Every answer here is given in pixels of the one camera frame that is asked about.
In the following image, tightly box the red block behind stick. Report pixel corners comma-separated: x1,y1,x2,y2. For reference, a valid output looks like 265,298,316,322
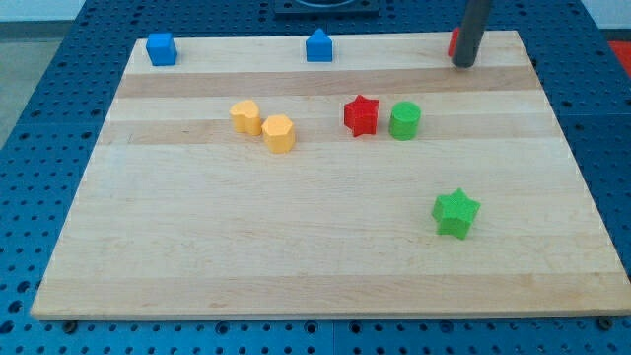
448,27,459,57

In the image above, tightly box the blue cube block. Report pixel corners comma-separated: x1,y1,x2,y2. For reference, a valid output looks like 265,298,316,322
145,33,177,66

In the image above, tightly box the green cylinder block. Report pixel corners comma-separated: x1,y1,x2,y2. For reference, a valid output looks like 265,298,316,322
388,101,422,141

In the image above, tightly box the blue pentagon block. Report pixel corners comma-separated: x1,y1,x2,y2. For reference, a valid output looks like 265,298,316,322
306,28,333,62

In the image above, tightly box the wooden board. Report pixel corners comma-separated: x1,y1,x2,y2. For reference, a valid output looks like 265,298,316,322
32,31,630,320

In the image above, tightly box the red star block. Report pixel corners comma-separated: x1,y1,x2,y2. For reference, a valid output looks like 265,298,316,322
343,95,379,137

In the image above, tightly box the yellow hexagon block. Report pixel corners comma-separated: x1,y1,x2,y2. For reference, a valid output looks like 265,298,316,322
262,114,296,154

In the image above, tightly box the green star block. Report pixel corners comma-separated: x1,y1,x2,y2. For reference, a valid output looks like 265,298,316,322
432,188,481,240

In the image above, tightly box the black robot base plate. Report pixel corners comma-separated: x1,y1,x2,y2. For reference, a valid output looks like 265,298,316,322
272,0,381,16

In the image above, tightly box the yellow heart block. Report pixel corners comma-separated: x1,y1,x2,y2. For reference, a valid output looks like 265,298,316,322
229,100,262,136

